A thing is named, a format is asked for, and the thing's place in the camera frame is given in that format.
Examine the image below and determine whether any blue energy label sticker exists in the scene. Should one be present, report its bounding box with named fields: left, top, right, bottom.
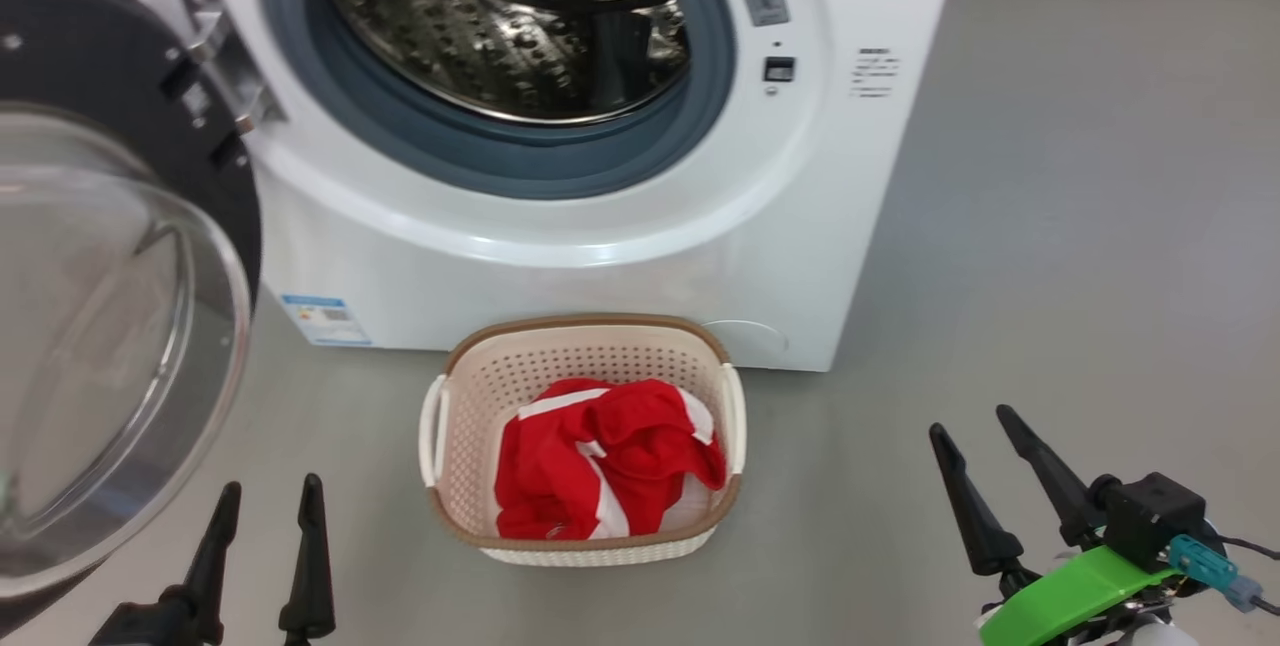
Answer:
left=280, top=294, right=372, bottom=347

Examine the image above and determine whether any white front-load washing machine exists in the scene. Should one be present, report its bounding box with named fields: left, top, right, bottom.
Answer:
left=0, top=0, right=969, bottom=373

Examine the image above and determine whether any round glass washer door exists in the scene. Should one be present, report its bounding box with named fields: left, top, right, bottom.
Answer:
left=0, top=0, right=263, bottom=639

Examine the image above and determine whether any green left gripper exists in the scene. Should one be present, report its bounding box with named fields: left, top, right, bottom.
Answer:
left=88, top=473, right=337, bottom=646

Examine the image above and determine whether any thin black cable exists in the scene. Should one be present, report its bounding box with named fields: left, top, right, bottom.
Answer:
left=1215, top=531, right=1280, bottom=617

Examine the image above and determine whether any washer drum opening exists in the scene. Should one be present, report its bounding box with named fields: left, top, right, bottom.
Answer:
left=257, top=0, right=738, bottom=201

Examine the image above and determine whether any red and white garment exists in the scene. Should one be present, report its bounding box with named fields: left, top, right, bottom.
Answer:
left=494, top=377, right=728, bottom=541

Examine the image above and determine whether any cream perforated laundry basket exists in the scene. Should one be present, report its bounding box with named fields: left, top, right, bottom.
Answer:
left=418, top=313, right=749, bottom=567

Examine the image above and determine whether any round white filter cover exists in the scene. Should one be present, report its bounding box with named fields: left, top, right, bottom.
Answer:
left=700, top=319, right=791, bottom=368

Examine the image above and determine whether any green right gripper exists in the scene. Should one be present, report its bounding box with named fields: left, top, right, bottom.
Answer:
left=928, top=404, right=1183, bottom=646

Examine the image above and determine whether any metal door hinge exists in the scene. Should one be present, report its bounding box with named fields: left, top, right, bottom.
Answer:
left=178, top=0, right=288, bottom=135

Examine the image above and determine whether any steel washer drum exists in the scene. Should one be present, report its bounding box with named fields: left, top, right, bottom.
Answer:
left=315, top=0, right=691, bottom=125

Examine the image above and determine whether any teal cable connector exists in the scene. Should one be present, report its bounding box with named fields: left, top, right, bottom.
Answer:
left=1168, top=534, right=1263, bottom=612

